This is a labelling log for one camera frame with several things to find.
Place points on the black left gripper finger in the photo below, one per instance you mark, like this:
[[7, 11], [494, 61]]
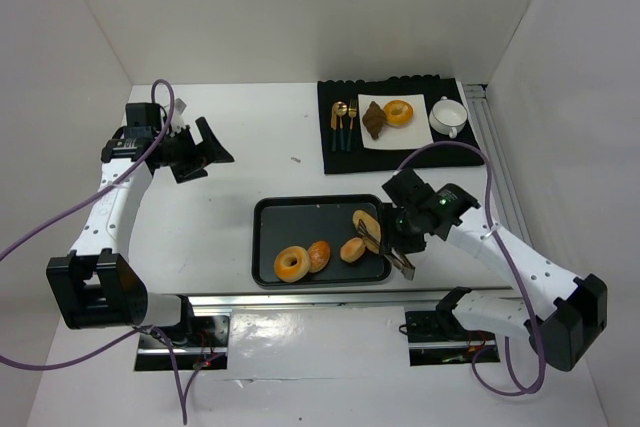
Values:
[[209, 148], [186, 173]]

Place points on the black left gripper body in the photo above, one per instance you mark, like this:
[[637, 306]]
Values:
[[189, 158]]

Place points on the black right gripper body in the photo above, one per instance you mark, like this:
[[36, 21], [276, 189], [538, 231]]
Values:
[[395, 235]]

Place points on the metal tongs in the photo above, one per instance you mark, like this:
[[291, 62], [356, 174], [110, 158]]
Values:
[[399, 261]]

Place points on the oval long bread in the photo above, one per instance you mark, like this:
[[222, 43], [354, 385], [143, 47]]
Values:
[[368, 229]]

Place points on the orange donut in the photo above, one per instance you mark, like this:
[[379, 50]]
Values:
[[398, 113], [292, 264]]

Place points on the brown croissant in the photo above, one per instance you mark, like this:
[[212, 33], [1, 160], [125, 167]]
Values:
[[374, 120]]

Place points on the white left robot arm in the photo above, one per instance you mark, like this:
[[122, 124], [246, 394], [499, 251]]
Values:
[[94, 285]]

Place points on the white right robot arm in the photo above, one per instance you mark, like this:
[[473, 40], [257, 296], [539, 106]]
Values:
[[559, 313]]

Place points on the small round bun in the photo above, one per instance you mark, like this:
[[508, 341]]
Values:
[[353, 250]]

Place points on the glazed round bun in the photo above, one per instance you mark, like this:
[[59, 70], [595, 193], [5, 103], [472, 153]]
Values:
[[319, 253]]

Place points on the black baking tray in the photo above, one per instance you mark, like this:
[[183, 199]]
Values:
[[282, 222]]

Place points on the white square plate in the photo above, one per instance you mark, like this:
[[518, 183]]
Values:
[[415, 134]]

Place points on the white cup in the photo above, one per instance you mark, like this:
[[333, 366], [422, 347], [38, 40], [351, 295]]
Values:
[[448, 117]]

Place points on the black placemat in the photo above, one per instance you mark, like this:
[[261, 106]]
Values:
[[360, 159]]

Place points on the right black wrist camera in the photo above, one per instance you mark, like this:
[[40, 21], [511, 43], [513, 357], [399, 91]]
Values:
[[406, 188]]

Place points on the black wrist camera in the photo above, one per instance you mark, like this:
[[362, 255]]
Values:
[[406, 188], [144, 115]]

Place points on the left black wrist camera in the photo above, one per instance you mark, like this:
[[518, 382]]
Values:
[[144, 115]]

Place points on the aluminium rail frame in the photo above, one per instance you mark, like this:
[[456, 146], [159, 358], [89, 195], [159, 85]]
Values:
[[485, 130]]

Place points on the right base mount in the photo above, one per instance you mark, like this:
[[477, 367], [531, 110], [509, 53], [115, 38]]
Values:
[[433, 342]]

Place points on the base mount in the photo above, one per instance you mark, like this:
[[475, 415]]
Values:
[[433, 342], [195, 343]]

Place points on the gold knife green handle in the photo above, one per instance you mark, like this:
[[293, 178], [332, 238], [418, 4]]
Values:
[[333, 125]]

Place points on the gold spoon green handle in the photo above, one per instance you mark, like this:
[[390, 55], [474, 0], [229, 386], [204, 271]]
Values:
[[341, 113]]

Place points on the gold fork green handle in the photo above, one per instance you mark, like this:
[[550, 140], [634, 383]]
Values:
[[352, 113]]

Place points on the left base mount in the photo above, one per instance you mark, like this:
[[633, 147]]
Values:
[[195, 343]]

